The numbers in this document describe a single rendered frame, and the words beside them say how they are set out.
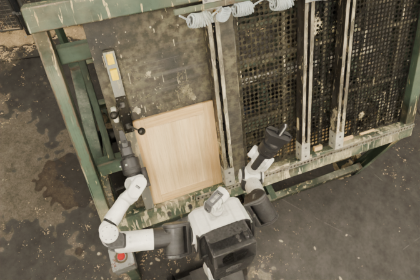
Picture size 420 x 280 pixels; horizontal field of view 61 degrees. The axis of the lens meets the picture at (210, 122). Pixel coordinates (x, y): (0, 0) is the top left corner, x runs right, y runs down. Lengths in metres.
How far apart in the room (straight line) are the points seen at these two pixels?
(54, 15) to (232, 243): 1.17
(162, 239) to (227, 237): 0.28
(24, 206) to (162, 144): 1.67
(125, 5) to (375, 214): 2.76
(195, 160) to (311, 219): 1.50
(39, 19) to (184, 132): 0.89
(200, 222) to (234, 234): 0.16
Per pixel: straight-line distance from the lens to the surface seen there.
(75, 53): 1.74
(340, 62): 2.20
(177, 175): 2.08
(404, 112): 2.83
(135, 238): 1.63
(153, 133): 1.89
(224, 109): 1.89
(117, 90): 1.73
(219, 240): 1.60
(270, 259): 3.08
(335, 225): 3.33
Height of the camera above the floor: 2.96
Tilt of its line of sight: 60 degrees down
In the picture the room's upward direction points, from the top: 10 degrees clockwise
